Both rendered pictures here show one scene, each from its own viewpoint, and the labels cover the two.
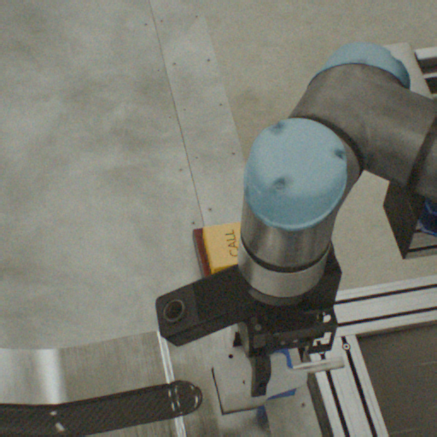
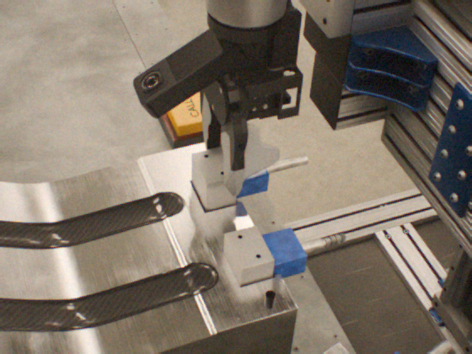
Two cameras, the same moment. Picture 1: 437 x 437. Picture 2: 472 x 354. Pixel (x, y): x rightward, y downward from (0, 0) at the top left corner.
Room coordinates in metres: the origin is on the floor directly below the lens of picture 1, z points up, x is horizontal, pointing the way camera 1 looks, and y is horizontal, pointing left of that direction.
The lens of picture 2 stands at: (-0.12, 0.03, 1.54)
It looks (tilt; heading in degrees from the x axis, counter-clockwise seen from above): 45 degrees down; 352
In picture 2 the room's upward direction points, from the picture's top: 3 degrees clockwise
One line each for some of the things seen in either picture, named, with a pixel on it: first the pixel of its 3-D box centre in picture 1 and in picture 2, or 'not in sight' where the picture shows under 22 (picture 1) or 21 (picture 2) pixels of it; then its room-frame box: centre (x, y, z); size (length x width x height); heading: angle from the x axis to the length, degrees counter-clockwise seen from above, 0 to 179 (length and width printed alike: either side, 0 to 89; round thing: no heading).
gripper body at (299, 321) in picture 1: (282, 296); (249, 61); (0.51, -0.06, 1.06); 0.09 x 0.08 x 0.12; 106
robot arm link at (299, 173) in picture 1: (294, 192); not in sight; (0.51, -0.06, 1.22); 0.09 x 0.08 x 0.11; 155
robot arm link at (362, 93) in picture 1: (364, 119); not in sight; (0.59, -0.11, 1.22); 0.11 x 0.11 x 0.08; 65
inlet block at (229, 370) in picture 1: (282, 372); (253, 171); (0.52, -0.08, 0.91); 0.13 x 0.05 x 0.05; 105
